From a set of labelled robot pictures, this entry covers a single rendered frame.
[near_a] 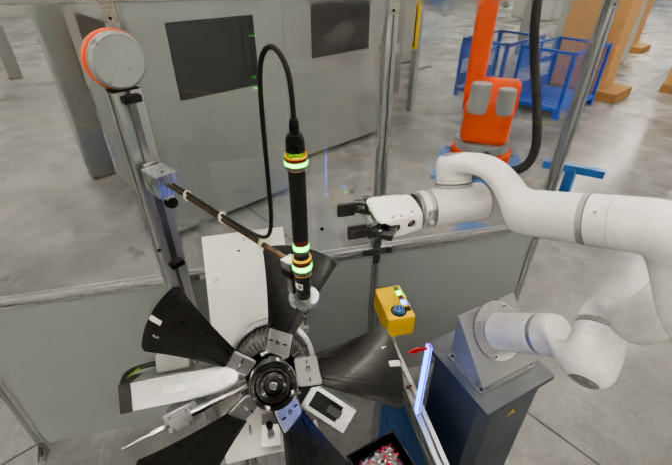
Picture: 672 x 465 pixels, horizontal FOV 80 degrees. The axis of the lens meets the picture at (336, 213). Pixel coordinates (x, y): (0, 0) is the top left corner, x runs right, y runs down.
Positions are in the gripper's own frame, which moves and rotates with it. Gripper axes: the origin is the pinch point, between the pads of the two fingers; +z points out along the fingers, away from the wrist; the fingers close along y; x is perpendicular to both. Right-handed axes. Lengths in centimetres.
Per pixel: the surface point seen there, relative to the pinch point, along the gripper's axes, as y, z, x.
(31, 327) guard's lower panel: 71, 115, -79
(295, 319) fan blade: 6.5, 12.4, -33.2
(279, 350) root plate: 4.0, 17.6, -41.0
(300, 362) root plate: 2.9, 12.5, -46.2
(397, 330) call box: 21, -24, -64
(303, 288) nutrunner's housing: -1.7, 10.6, -15.2
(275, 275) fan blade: 18.9, 15.8, -27.9
